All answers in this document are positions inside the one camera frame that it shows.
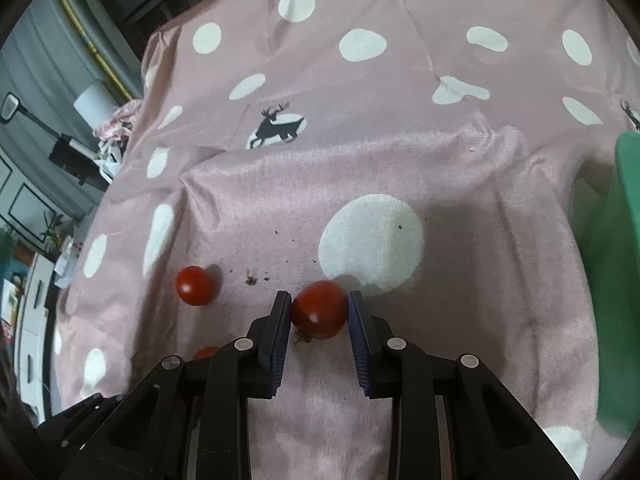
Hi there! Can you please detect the green potted plant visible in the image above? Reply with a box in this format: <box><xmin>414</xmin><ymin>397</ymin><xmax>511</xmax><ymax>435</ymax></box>
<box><xmin>40</xmin><ymin>212</ymin><xmax>66</xmax><ymax>251</ymax></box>

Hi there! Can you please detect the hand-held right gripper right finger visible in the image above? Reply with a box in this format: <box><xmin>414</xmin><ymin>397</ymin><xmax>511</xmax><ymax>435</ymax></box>
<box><xmin>346</xmin><ymin>290</ymin><xmax>583</xmax><ymax>480</ymax></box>

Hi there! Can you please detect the pink clothes pile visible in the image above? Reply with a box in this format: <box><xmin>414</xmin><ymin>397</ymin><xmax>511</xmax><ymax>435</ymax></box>
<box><xmin>95</xmin><ymin>100</ymin><xmax>143</xmax><ymax>142</ymax></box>

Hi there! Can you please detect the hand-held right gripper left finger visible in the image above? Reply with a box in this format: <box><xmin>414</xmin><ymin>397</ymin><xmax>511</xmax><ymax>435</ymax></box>
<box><xmin>65</xmin><ymin>290</ymin><xmax>293</xmax><ymax>480</ymax></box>

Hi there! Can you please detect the green plastic plate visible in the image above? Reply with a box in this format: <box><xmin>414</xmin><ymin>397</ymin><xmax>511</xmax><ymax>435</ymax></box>
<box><xmin>580</xmin><ymin>131</ymin><xmax>640</xmax><ymax>441</ymax></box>

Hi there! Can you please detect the black device with white strip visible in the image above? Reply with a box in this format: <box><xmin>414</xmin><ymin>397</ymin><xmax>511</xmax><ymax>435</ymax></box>
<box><xmin>2</xmin><ymin>91</ymin><xmax>108</xmax><ymax>191</ymax></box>

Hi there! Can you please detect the red tomato with stem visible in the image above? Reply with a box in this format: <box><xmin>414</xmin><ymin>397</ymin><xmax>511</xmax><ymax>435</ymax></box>
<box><xmin>291</xmin><ymin>281</ymin><xmax>348</xmax><ymax>345</ymax></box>

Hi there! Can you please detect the white cabinet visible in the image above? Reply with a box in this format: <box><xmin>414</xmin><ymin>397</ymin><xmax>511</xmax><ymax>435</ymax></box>
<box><xmin>15</xmin><ymin>255</ymin><xmax>66</xmax><ymax>411</ymax></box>

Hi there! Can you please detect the pink polka dot cloth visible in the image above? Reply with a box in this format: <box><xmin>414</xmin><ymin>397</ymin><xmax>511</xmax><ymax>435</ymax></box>
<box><xmin>50</xmin><ymin>0</ymin><xmax>640</xmax><ymax>480</ymax></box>

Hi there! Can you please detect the grey curtain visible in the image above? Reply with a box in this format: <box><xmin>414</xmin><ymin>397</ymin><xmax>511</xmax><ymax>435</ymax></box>
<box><xmin>0</xmin><ymin>0</ymin><xmax>146</xmax><ymax>221</ymax></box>

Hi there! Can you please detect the white cylinder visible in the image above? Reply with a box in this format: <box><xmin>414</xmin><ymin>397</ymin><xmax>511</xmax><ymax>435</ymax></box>
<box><xmin>73</xmin><ymin>80</ymin><xmax>121</xmax><ymax>128</ymax></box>

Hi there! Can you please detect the gold pole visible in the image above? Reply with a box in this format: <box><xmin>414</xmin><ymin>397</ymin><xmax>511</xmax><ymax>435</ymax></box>
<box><xmin>52</xmin><ymin>0</ymin><xmax>136</xmax><ymax>103</ymax></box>

